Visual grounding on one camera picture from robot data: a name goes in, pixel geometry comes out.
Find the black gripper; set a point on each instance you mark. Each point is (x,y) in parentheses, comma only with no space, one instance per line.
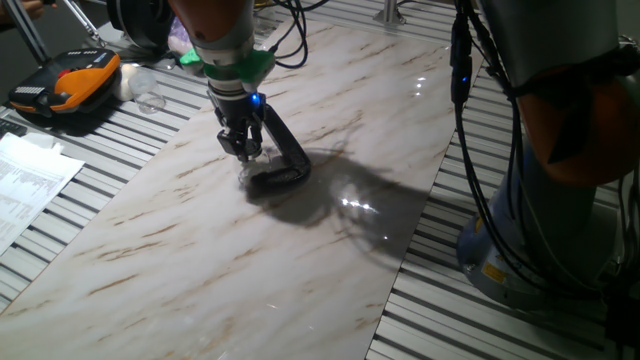
(237,110)

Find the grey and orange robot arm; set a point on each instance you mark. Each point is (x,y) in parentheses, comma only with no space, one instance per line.
(565,130)

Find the small clear glass jar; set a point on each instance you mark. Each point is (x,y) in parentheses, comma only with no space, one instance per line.
(257,167)

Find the black C-clamp with steel screw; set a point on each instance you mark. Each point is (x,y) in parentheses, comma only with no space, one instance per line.
(292,160)

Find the bare person hand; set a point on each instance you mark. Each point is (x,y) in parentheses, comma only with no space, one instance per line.
(31,7)

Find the clear plastic cup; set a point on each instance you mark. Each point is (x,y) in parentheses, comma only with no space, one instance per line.
(147,92)

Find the purple plastic bag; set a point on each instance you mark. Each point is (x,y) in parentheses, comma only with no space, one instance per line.
(179,37)

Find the marble patterned board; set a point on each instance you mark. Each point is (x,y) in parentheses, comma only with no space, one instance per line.
(225,260)

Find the white round object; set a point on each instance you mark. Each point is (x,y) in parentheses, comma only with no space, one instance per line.
(124,82)

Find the black round spool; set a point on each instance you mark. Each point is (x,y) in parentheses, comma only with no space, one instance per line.
(145,22)

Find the orange and black teach pendant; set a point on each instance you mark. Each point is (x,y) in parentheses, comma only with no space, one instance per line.
(70,80)

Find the thin metal rod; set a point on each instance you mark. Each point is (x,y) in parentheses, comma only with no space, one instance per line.
(85,22)

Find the white printed paper sheets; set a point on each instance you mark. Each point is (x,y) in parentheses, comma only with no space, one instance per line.
(30,185)

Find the black keyboard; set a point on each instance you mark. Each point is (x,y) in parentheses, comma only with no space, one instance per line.
(11,129)

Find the dark aluminium profile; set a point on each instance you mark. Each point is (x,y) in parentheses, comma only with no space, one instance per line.
(27,32)

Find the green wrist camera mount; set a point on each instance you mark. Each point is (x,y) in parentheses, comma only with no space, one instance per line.
(255,67)

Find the aluminium post with foot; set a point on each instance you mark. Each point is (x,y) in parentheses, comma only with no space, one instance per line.
(389,12)

